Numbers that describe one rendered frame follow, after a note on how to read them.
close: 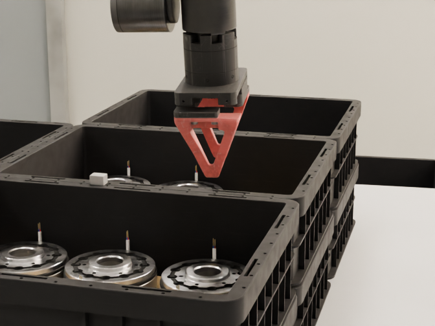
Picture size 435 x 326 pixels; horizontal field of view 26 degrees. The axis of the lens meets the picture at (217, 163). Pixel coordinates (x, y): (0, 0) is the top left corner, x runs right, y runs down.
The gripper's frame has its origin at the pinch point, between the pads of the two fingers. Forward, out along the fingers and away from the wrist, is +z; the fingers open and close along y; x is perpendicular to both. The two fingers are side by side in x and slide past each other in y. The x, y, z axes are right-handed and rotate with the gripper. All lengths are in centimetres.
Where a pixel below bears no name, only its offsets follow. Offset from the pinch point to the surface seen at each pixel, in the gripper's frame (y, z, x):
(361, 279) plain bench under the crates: -34.3, 31.8, 16.1
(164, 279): 7.5, 10.9, -5.0
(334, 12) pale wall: -292, 42, 5
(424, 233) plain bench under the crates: -57, 34, 27
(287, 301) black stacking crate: 3.4, 15.4, 7.8
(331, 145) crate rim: -27.6, 7.9, 11.7
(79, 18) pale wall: -297, 43, -105
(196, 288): 8.9, 11.3, -1.3
